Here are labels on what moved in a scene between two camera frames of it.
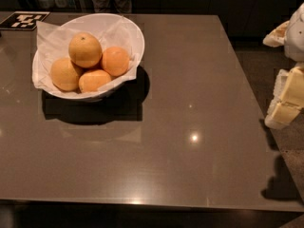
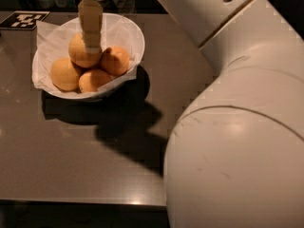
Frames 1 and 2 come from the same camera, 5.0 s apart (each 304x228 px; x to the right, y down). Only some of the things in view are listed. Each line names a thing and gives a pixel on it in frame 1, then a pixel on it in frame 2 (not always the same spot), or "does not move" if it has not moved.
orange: (85, 49) does not move
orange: (64, 74) does not move
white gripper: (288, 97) to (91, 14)
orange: (115, 61) does not move
